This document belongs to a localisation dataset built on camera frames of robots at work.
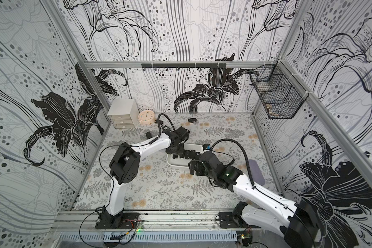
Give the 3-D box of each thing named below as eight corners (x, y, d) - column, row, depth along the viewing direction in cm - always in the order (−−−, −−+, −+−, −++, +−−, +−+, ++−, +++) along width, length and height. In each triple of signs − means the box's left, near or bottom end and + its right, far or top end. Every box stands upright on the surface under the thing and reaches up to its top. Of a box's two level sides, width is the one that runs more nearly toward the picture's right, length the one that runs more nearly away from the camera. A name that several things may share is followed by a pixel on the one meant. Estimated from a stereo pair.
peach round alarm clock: (137, 125, 114) (136, 122, 111) (141, 113, 123) (140, 109, 120) (153, 125, 114) (152, 122, 111) (156, 112, 123) (155, 109, 120)
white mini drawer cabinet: (112, 129, 112) (104, 116, 101) (119, 111, 123) (113, 98, 113) (136, 129, 112) (130, 116, 101) (141, 111, 123) (136, 98, 113)
